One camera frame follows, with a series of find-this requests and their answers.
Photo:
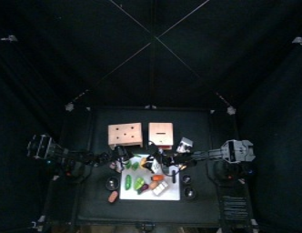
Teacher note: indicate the green toy corn husk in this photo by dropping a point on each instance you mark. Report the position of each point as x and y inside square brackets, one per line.
[139, 183]

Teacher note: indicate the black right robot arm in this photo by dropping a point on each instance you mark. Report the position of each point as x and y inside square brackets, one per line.
[221, 153]

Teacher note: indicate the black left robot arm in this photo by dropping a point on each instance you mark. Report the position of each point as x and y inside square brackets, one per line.
[56, 150]

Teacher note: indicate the white cutting board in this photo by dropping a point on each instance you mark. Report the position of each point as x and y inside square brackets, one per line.
[171, 194]

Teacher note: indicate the small green toy leaf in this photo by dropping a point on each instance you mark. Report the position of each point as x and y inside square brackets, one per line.
[135, 166]

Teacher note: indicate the yellow toy corn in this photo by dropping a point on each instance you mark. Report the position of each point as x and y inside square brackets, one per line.
[143, 160]

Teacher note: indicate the wooden box with slot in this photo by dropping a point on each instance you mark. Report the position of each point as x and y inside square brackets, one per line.
[160, 135]

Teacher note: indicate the grey white small box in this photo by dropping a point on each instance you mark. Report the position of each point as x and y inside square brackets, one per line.
[184, 145]

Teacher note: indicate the black bowl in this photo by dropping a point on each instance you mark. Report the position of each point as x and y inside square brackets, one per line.
[188, 192]
[185, 179]
[112, 183]

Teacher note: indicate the wooden box with round holes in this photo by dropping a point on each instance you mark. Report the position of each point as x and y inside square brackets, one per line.
[124, 135]

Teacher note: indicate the green toy pea pod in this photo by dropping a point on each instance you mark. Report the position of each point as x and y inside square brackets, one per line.
[128, 182]

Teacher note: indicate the peach toy food piece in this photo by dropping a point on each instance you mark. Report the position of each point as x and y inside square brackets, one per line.
[153, 184]

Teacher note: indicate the white striped toy box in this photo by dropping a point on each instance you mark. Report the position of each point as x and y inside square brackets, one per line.
[160, 188]

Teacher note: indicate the purple toy eggplant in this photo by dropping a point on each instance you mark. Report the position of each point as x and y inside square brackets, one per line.
[141, 189]

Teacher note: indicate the reddish toy sausage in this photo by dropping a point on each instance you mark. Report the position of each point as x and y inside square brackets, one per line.
[112, 197]

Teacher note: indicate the white text label sticker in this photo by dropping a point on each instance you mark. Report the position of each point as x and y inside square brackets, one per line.
[233, 207]

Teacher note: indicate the silver frame corner bracket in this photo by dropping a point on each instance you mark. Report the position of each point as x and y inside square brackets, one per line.
[9, 38]
[149, 106]
[231, 110]
[297, 40]
[68, 106]

